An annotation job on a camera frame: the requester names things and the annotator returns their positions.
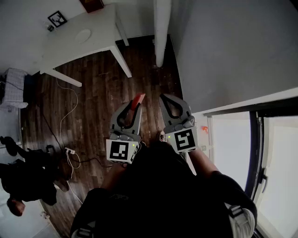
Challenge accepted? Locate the dark red box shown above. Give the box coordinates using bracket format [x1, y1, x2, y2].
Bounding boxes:
[80, 0, 105, 13]

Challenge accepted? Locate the white curtain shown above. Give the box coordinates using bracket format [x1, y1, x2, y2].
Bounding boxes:
[153, 0, 172, 68]

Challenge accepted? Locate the black cable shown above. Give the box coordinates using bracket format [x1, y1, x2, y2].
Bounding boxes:
[37, 103, 114, 168]

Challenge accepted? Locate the person's left forearm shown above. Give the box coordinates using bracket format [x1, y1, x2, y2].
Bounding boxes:
[100, 161, 129, 190]

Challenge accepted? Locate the black window handle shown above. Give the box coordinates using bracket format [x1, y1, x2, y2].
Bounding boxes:
[260, 167, 269, 193]

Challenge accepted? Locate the person's right forearm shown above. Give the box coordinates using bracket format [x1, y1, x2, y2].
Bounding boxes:
[186, 148, 221, 176]

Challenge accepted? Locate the person's left shoulder strap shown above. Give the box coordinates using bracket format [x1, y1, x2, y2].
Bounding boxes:
[71, 220, 96, 238]

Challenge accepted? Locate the white power strip with cable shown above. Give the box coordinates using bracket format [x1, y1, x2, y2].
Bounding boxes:
[53, 68, 84, 205]

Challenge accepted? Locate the checked white cloth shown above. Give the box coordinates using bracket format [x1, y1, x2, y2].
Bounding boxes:
[0, 67, 29, 109]

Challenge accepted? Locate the person's black shirt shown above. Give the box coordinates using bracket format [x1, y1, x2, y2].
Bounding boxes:
[69, 140, 258, 238]

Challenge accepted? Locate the white table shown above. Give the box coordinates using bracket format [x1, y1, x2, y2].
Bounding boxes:
[39, 4, 133, 88]

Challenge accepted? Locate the person's shoulder strap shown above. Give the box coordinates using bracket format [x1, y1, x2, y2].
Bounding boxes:
[71, 220, 96, 238]
[224, 203, 257, 238]

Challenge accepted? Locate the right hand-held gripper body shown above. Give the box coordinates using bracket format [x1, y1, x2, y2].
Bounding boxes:
[163, 115, 198, 155]

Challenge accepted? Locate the red block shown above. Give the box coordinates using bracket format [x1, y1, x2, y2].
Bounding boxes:
[129, 93, 146, 117]

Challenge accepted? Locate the person's right shoulder strap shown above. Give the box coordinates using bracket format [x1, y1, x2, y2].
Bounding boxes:
[224, 203, 257, 238]

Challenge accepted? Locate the white round plate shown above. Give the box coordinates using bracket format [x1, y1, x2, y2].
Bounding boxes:
[75, 28, 91, 43]

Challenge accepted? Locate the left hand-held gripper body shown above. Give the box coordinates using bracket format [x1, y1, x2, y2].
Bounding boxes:
[106, 126, 142, 165]

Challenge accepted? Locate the black picture frame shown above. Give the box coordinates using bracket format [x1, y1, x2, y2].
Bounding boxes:
[47, 10, 68, 28]

